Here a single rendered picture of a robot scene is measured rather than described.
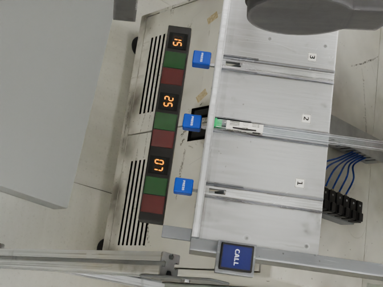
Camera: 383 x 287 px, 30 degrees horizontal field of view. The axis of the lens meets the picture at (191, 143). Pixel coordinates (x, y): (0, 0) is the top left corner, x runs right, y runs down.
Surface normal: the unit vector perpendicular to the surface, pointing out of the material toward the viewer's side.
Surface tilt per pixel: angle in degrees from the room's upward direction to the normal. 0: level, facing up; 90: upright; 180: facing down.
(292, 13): 90
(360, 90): 0
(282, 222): 43
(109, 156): 0
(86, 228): 0
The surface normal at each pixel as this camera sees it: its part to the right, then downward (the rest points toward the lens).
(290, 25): -0.06, 0.98
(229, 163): 0.02, -0.25
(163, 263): -0.71, -0.28
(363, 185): 0.69, -0.10
